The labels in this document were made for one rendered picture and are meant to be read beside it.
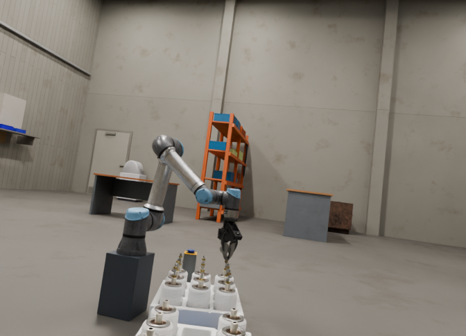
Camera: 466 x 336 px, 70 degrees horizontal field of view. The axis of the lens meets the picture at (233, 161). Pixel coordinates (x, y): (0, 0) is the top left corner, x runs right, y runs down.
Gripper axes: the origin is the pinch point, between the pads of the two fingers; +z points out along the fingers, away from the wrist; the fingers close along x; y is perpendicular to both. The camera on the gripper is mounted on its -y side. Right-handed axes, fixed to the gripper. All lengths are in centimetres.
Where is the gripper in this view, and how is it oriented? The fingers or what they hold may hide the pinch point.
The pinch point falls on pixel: (227, 258)
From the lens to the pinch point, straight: 177.3
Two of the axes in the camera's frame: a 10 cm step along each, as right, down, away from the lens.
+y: -5.0, 0.1, 8.7
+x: -8.6, -1.5, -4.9
